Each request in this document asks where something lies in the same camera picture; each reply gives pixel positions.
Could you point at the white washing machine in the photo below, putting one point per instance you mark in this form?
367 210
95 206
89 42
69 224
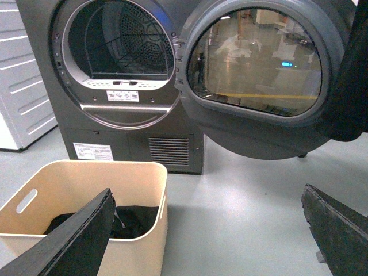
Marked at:
26 111

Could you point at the black clothes with print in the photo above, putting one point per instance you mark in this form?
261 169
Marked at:
133 221

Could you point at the beige plastic laundry hamper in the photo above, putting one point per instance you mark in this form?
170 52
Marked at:
65 186

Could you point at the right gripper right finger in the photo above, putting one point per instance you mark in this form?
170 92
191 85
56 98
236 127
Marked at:
339 232

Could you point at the dark grey tumble dryer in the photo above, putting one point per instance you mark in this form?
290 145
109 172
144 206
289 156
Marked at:
109 71

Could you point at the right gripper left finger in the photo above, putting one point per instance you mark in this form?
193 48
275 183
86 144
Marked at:
76 247

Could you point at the round grey dryer door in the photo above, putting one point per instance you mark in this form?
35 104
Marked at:
275 79

